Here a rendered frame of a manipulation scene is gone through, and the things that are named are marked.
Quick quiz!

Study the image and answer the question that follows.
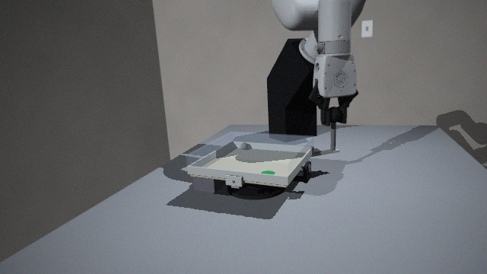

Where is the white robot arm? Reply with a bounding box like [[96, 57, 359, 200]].
[[271, 0, 366, 65]]

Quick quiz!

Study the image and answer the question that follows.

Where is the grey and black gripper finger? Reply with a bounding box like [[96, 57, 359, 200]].
[[308, 80, 331, 126], [338, 91, 358, 124]]

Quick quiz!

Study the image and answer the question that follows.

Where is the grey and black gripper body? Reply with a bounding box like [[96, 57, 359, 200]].
[[313, 53, 357, 98]]

